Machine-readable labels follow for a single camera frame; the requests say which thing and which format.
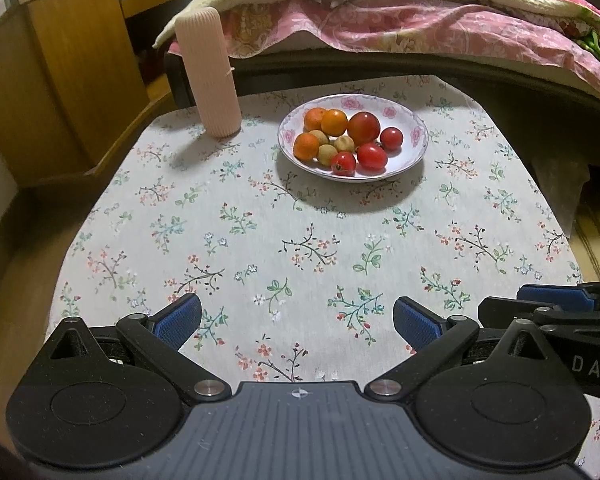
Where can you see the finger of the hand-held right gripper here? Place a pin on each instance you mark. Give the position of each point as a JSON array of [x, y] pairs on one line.
[[500, 310], [555, 296]]

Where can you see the wooden cabinet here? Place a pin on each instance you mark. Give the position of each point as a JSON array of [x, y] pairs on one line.
[[55, 85]]

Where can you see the large red tomato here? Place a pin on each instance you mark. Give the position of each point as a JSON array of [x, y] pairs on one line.
[[364, 127]]

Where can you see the oblong orange mandarin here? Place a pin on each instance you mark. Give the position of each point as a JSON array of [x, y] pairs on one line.
[[306, 146]]

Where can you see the pink floral blanket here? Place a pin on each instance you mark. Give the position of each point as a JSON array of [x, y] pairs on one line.
[[430, 25]]

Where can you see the tan longan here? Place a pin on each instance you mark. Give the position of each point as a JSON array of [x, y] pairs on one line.
[[343, 143], [326, 155], [319, 136]]

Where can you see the floral tablecloth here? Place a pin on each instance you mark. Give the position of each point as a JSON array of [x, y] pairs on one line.
[[230, 240]]

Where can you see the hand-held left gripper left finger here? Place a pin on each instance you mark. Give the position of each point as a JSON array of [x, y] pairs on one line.
[[177, 322]]

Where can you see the small red tomato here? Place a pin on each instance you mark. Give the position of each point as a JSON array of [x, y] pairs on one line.
[[391, 138], [372, 155]]

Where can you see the round orange mandarin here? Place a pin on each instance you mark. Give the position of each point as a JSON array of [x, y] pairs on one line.
[[334, 122], [314, 119]]

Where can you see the pink ribbed cylinder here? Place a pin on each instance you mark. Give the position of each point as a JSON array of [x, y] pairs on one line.
[[210, 75]]

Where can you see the white floral-rimmed plate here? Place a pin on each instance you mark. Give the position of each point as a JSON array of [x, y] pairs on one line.
[[407, 154]]

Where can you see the oval red tomato with calyx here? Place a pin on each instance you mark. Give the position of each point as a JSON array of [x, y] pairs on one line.
[[343, 163]]

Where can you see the striped floor mat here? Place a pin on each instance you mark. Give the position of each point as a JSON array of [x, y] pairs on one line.
[[597, 240]]

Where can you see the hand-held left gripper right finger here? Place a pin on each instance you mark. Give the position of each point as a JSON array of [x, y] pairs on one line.
[[415, 322]]

